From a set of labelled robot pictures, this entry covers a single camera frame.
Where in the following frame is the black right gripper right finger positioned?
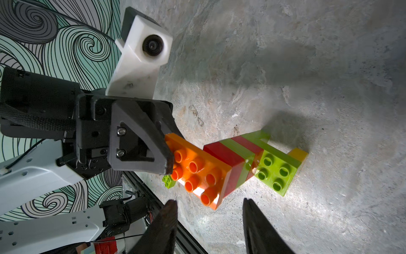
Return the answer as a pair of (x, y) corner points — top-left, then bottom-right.
(243, 198), (293, 254)

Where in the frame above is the red lego brick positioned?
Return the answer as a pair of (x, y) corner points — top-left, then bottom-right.
(203, 142), (245, 197)
(232, 136), (264, 181)

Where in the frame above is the yellow lego brick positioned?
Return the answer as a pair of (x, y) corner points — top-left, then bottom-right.
(288, 148), (309, 163)

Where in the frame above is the small green lego brick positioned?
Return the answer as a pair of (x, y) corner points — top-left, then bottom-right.
(220, 138), (256, 188)
(162, 175), (177, 189)

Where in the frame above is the long green lego brick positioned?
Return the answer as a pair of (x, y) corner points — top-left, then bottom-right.
(242, 131), (304, 196)

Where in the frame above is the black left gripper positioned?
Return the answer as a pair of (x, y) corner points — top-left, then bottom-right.
(57, 94), (184, 179)

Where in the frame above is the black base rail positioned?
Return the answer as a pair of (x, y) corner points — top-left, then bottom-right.
(124, 171), (207, 254)

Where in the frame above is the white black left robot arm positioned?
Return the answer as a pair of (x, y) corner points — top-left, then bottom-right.
(1, 67), (179, 254)

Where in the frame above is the orange lego plate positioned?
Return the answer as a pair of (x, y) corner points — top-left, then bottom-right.
(165, 133), (232, 210)

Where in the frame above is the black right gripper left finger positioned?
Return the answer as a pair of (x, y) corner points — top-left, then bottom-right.
(129, 200), (178, 254)

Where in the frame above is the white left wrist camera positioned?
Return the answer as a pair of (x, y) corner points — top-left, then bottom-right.
(105, 7), (173, 99)

